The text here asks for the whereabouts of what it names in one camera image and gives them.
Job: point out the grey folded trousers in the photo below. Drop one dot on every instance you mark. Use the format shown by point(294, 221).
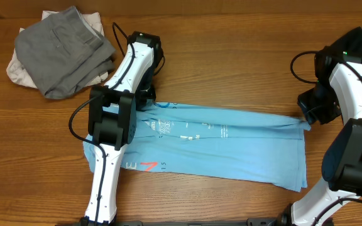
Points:
point(62, 54)

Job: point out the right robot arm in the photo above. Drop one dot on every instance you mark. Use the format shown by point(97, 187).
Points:
point(337, 93)

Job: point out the light blue printed t-shirt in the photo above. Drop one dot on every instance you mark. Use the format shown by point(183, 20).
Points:
point(222, 143)

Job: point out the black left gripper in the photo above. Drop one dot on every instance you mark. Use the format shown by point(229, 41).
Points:
point(142, 99)

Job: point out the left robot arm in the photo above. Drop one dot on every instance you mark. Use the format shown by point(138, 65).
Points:
point(112, 121)

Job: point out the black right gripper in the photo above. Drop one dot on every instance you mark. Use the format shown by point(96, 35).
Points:
point(313, 116)

